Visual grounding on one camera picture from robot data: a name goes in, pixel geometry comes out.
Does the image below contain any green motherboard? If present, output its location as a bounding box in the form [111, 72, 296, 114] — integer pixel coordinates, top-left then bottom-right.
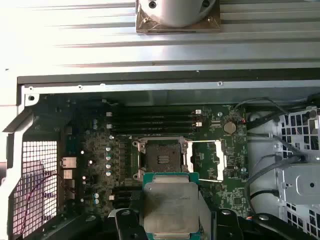
[58, 98, 250, 227]

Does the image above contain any black cable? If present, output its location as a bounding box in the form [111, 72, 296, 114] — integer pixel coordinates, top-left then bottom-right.
[246, 153, 301, 216]
[247, 117, 307, 162]

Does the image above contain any metal drive cage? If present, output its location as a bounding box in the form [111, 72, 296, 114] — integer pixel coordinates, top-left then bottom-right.
[274, 106, 320, 240]

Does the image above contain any brown square base plate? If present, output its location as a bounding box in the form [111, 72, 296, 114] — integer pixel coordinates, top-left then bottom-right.
[135, 0, 222, 34]

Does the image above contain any CPU socket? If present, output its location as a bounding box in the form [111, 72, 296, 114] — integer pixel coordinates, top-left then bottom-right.
[131, 136, 195, 181]

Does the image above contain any thin black fan wire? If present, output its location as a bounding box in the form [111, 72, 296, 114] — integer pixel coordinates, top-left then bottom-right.
[234, 98, 285, 124]

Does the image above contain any black RAM slot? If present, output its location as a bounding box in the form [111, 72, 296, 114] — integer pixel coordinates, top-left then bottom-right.
[109, 127, 201, 135]
[106, 109, 203, 118]
[109, 116, 201, 123]
[106, 121, 203, 129]

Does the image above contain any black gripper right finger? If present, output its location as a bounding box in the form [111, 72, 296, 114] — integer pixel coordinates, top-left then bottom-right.
[213, 208, 312, 240]

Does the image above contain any silver port block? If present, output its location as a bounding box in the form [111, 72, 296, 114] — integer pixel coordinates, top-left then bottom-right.
[61, 156, 77, 181]

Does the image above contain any silver CPU with green edge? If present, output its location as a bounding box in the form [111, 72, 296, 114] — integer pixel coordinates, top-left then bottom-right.
[141, 171, 201, 240]

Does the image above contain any round coin cell battery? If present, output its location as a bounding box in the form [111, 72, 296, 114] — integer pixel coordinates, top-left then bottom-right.
[223, 120, 237, 135]

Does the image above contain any metal socket cover frame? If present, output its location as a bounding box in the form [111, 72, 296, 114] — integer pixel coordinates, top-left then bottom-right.
[183, 139, 228, 182]

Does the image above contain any black PC case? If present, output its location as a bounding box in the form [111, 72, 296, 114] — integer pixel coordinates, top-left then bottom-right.
[0, 68, 320, 240]

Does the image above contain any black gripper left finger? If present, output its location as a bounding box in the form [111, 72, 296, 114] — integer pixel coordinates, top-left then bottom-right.
[107, 208, 149, 240]

